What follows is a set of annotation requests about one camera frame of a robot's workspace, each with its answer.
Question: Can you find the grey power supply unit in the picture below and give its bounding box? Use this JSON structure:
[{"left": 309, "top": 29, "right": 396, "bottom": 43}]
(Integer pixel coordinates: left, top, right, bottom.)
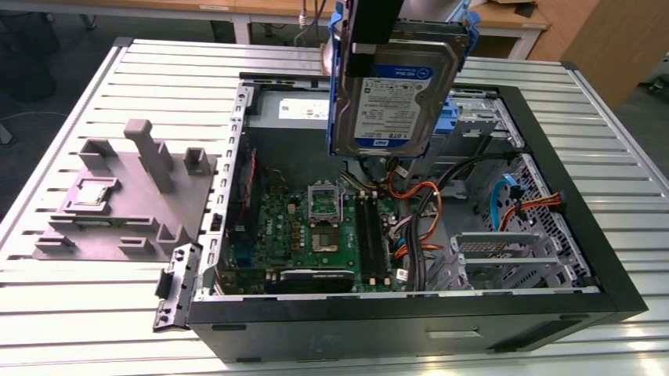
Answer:
[{"left": 244, "top": 90, "right": 351, "bottom": 193}]

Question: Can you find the grey optical drive bay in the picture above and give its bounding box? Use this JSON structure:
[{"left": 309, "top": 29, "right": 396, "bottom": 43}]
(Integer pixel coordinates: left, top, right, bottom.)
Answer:
[{"left": 411, "top": 92, "right": 524, "bottom": 181}]

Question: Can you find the wooden cabinet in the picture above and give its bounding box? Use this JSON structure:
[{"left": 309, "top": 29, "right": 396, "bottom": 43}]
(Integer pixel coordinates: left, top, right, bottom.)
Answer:
[{"left": 528, "top": 0, "right": 669, "bottom": 113}]

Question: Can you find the black RAM slot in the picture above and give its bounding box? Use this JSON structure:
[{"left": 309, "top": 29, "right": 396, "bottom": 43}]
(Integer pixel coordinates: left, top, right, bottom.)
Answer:
[
  {"left": 355, "top": 190, "right": 379, "bottom": 286},
  {"left": 369, "top": 190, "right": 393, "bottom": 286}
]

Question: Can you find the black graphics card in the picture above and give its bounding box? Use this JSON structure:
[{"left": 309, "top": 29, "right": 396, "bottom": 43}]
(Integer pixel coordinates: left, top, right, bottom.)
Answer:
[{"left": 264, "top": 268, "right": 356, "bottom": 295}]

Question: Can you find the blue plastic drive carrier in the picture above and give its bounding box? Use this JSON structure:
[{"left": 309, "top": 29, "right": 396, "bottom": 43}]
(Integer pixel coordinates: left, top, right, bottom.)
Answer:
[{"left": 432, "top": 96, "right": 460, "bottom": 135}]

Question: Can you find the orange red wire bundle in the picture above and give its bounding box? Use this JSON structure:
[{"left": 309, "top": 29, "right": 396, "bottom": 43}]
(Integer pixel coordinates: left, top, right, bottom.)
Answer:
[{"left": 388, "top": 156, "right": 445, "bottom": 262}]

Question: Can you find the metal socket cover frame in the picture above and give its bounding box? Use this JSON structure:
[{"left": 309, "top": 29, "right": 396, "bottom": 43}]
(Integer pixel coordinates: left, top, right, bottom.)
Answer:
[{"left": 306, "top": 182, "right": 345, "bottom": 227}]

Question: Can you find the orange power wire black plug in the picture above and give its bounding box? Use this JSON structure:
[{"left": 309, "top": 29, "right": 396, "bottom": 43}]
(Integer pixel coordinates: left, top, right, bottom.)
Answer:
[{"left": 499, "top": 190, "right": 570, "bottom": 232}]

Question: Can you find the green motherboard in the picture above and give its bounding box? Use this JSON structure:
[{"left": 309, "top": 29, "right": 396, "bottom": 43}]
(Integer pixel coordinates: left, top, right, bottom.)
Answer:
[{"left": 217, "top": 182, "right": 415, "bottom": 295}]

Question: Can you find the yellow black wire bundle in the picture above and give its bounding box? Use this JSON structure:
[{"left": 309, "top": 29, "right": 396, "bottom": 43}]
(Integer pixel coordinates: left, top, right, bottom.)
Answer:
[{"left": 340, "top": 170, "right": 389, "bottom": 193}]

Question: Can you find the grey expansion slot retainer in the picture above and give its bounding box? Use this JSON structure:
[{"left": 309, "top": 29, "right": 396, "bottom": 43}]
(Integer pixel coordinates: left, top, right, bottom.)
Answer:
[{"left": 153, "top": 241, "right": 205, "bottom": 334}]

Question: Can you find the black office chair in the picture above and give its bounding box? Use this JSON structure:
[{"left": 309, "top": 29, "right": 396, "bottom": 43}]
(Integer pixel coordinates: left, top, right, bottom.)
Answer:
[{"left": 0, "top": 11, "right": 59, "bottom": 105}]

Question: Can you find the grey parts rack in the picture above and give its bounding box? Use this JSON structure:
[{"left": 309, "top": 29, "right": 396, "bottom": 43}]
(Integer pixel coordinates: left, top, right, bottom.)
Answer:
[{"left": 31, "top": 118, "right": 225, "bottom": 262}]

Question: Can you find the hard disk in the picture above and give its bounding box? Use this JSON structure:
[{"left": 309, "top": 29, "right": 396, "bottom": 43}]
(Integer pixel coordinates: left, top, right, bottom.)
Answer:
[{"left": 326, "top": 0, "right": 483, "bottom": 160}]

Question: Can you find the black case fan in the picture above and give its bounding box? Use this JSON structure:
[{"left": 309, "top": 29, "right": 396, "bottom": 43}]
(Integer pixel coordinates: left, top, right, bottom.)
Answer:
[{"left": 229, "top": 146, "right": 262, "bottom": 240}]

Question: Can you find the red black twisted wire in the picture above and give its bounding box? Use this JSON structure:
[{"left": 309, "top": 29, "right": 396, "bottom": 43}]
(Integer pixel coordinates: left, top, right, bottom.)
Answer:
[{"left": 234, "top": 150, "right": 260, "bottom": 232}]

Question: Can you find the black PC case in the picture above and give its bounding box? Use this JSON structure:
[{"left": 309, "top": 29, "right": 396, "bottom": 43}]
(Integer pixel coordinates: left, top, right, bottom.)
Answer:
[{"left": 186, "top": 71, "right": 650, "bottom": 363}]

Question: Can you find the silver CPU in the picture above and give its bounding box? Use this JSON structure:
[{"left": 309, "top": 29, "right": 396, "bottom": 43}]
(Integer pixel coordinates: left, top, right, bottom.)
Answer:
[{"left": 73, "top": 183, "right": 113, "bottom": 207}]

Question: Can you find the blue data wire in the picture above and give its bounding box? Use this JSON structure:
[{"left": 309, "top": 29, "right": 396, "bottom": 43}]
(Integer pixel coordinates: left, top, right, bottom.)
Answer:
[{"left": 491, "top": 174, "right": 528, "bottom": 232}]

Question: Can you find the CPU socket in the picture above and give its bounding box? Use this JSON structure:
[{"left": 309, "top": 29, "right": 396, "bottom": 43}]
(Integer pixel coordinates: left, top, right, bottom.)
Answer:
[{"left": 310, "top": 228, "right": 348, "bottom": 255}]

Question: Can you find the black cable bundle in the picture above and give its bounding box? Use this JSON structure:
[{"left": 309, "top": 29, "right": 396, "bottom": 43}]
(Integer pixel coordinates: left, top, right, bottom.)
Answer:
[{"left": 408, "top": 150, "right": 524, "bottom": 293}]

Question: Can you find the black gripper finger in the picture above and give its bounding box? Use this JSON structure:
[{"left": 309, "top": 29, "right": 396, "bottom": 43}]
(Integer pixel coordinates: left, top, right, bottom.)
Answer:
[{"left": 345, "top": 0, "right": 408, "bottom": 78}]

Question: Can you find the silver disk bay cage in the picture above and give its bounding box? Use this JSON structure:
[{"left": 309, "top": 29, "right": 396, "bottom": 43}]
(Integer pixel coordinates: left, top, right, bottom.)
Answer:
[{"left": 444, "top": 230, "right": 576, "bottom": 291}]

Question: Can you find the green RAM stick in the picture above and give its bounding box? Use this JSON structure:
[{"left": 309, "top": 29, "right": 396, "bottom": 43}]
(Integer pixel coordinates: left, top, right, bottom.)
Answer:
[{"left": 73, "top": 219, "right": 130, "bottom": 229}]

